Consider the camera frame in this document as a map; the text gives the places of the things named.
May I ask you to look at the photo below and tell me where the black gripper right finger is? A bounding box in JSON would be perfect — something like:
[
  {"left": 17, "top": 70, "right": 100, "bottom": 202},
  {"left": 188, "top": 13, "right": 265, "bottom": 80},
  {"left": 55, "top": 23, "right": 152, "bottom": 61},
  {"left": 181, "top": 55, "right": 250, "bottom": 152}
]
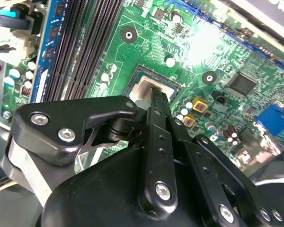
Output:
[{"left": 160, "top": 92, "right": 284, "bottom": 227}]

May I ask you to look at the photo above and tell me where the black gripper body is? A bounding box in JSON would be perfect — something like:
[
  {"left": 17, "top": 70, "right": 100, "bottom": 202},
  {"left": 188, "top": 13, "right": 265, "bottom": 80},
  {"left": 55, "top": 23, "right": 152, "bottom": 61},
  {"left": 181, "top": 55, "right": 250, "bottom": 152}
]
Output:
[{"left": 41, "top": 146, "right": 217, "bottom": 227}]

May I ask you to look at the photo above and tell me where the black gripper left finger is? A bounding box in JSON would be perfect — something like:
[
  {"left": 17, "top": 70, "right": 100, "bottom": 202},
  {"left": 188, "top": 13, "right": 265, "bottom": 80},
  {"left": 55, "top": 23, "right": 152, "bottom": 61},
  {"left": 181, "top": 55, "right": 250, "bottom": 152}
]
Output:
[{"left": 1, "top": 86, "right": 179, "bottom": 218}]

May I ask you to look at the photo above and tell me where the silver CPU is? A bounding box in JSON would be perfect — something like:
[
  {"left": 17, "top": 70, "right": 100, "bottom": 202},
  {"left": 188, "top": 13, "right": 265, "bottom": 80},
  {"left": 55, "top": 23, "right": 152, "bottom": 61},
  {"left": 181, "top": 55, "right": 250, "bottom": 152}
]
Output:
[{"left": 129, "top": 70, "right": 180, "bottom": 111}]

